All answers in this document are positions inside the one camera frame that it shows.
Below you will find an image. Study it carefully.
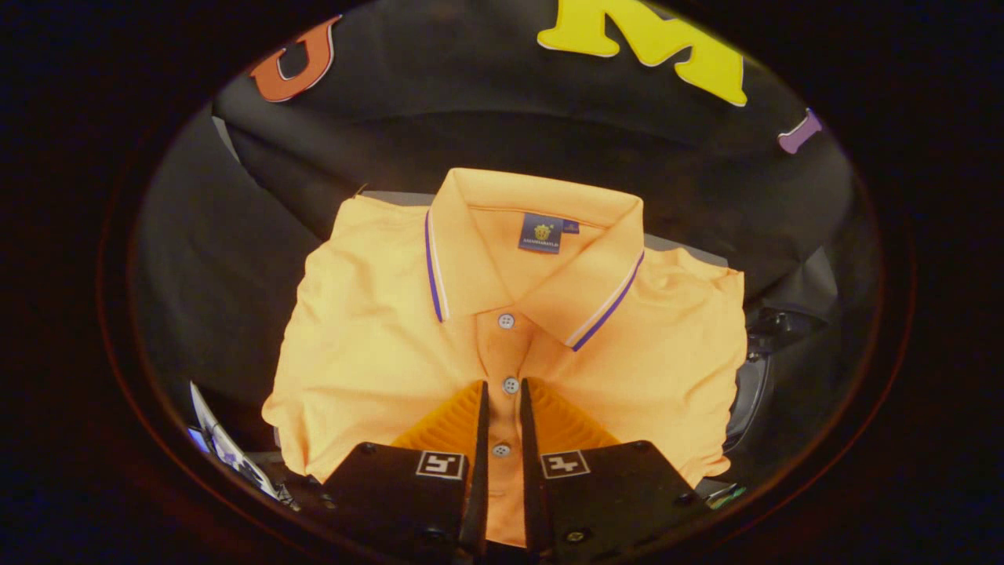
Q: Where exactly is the orange polo shirt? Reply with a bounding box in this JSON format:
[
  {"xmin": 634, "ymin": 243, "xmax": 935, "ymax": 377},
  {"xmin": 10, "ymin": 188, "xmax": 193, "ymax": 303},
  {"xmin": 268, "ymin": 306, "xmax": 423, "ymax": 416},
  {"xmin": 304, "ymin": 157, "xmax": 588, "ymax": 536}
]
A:
[{"xmin": 261, "ymin": 167, "xmax": 748, "ymax": 549}]

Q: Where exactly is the dark washing machine lid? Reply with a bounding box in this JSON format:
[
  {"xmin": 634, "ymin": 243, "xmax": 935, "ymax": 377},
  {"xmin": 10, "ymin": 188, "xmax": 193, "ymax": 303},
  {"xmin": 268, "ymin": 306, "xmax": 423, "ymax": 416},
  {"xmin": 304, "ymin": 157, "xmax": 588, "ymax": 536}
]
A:
[{"xmin": 726, "ymin": 251, "xmax": 840, "ymax": 472}]

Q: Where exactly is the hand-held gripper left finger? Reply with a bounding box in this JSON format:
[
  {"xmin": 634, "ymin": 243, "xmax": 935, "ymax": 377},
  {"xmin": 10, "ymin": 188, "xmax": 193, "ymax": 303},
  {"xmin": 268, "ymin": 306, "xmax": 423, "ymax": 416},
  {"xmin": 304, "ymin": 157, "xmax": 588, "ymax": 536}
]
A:
[{"xmin": 322, "ymin": 380, "xmax": 491, "ymax": 562}]

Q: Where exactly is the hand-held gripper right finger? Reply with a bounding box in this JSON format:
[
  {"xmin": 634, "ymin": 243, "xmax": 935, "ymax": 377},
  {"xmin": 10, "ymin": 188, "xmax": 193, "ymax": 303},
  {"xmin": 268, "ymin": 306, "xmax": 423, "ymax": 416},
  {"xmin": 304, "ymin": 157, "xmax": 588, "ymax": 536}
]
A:
[{"xmin": 519, "ymin": 377, "xmax": 711, "ymax": 562}]

